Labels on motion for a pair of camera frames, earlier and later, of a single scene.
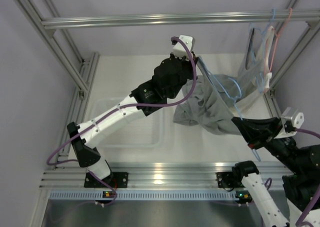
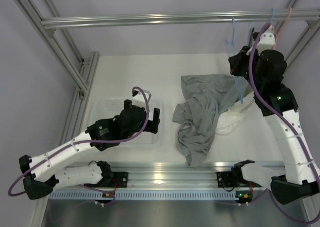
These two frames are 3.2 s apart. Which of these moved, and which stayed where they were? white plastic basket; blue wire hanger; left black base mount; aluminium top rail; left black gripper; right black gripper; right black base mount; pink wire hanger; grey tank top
Moved: left black gripper; right black gripper; blue wire hanger; grey tank top
Stayed: aluminium top rail; pink wire hanger; right black base mount; left black base mount; white plastic basket
